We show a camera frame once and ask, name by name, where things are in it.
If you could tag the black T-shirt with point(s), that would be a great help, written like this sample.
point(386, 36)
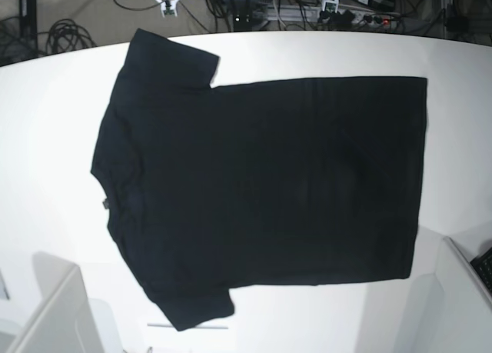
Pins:
point(310, 181)

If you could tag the white power strip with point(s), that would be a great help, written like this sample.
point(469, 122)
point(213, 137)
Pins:
point(287, 14)

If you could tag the white partition left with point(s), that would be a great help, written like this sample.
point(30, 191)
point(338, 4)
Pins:
point(63, 320)

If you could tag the white partition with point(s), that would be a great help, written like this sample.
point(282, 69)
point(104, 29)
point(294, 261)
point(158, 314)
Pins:
point(63, 320)
point(448, 310)

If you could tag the white partition right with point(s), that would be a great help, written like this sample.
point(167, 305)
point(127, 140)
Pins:
point(448, 310)

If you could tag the black keyboard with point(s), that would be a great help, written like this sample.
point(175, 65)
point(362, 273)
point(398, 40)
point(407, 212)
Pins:
point(482, 266)

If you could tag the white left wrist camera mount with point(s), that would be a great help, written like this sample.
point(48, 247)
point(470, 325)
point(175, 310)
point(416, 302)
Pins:
point(328, 8)

